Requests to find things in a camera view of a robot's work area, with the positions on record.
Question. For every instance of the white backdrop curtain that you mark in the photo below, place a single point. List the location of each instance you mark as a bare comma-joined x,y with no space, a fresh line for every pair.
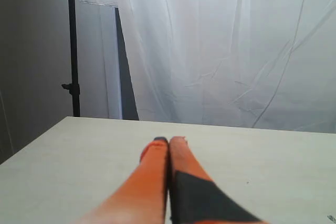
267,64

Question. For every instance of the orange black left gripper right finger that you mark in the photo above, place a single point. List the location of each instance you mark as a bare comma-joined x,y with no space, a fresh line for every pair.
194,196

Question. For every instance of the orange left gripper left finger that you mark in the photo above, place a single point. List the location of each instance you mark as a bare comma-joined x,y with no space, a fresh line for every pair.
142,197

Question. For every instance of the black light stand pole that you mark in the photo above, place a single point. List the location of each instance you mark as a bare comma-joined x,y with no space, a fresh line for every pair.
73,87

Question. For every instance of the white panel with dark edge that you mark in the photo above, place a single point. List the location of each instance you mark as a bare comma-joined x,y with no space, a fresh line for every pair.
105,84

